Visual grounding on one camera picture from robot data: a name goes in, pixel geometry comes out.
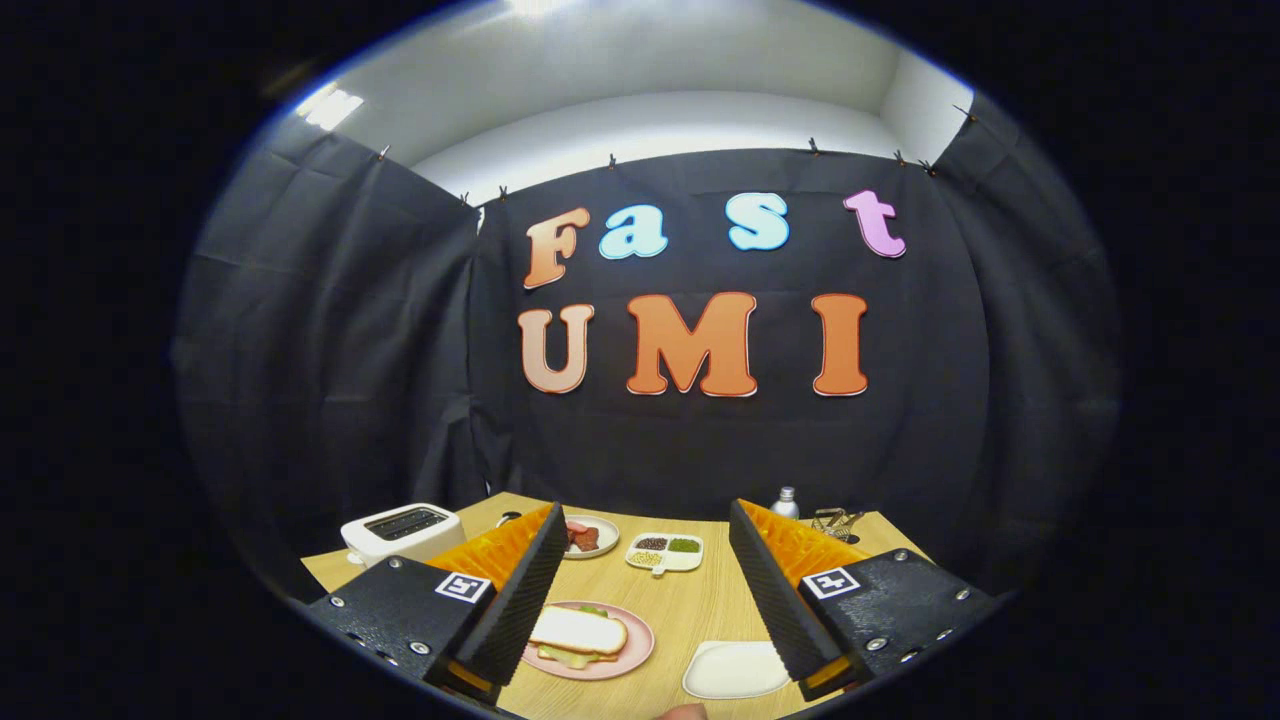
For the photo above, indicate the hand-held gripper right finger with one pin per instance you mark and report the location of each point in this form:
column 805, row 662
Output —
column 770, row 600

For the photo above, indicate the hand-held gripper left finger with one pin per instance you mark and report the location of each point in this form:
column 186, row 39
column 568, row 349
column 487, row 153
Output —
column 525, row 600

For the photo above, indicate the toasted bread slice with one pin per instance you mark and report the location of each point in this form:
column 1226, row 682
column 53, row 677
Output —
column 585, row 630

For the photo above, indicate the green lettuce leaf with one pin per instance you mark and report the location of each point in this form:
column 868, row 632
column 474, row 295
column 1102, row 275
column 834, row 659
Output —
column 565, row 658

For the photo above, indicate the white rounded plate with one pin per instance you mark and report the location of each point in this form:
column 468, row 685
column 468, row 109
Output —
column 735, row 670

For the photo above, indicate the brown meat piece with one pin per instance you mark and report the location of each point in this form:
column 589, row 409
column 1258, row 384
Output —
column 587, row 541

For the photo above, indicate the white divided dish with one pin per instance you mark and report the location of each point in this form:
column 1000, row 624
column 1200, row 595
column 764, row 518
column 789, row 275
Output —
column 682, row 562

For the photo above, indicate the green label metal bottle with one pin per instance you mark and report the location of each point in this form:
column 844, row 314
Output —
column 786, row 505

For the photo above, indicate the pile of green beans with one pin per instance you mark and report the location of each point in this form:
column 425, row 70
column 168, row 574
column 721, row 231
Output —
column 684, row 545

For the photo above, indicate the white round plate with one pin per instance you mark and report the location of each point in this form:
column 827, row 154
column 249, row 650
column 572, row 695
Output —
column 610, row 543

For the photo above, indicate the pink round plate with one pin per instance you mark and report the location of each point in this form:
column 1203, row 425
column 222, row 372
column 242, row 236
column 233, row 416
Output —
column 640, row 642

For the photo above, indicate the pile of yellow beans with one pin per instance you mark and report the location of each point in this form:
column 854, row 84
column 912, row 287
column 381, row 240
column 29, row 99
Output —
column 647, row 559

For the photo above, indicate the pile of dark beans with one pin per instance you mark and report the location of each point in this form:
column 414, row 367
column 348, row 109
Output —
column 652, row 544

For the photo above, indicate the white toaster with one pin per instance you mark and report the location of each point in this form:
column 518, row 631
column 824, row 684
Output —
column 380, row 547

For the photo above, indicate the black backdrop cloth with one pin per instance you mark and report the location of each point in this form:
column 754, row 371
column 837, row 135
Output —
column 950, row 400

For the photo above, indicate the row of small backdrop clips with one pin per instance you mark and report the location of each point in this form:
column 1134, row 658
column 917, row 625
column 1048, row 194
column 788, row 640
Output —
column 612, row 160

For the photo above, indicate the small ceiling light panel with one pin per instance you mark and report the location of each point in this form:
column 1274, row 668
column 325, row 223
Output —
column 330, row 108

